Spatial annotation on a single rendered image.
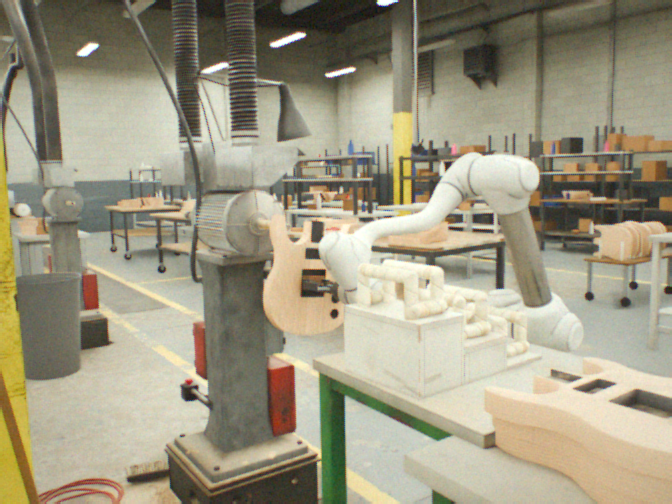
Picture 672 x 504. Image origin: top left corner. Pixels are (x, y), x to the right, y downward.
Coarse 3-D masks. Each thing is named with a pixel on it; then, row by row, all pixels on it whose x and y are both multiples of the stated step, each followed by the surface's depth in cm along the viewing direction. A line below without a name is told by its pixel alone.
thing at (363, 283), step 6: (360, 276) 149; (360, 282) 149; (366, 282) 149; (360, 288) 149; (366, 288) 149; (360, 294) 149; (366, 294) 149; (360, 300) 150; (366, 300) 149; (360, 306) 150; (366, 306) 150
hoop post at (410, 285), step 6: (408, 282) 135; (414, 282) 135; (408, 288) 136; (414, 288) 135; (408, 294) 136; (414, 294) 136; (408, 300) 136; (414, 300) 136; (408, 306) 136; (408, 312) 136; (408, 318) 136; (414, 318) 136
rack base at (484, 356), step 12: (480, 336) 151; (492, 336) 151; (504, 336) 151; (468, 348) 143; (480, 348) 146; (492, 348) 148; (504, 348) 151; (468, 360) 143; (480, 360) 146; (492, 360) 149; (504, 360) 152; (468, 372) 144; (480, 372) 146; (492, 372) 149
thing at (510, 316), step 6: (468, 306) 175; (474, 306) 173; (492, 312) 168; (498, 312) 167; (504, 312) 165; (510, 312) 164; (516, 312) 163; (504, 318) 165; (510, 318) 163; (516, 318) 162; (522, 318) 161
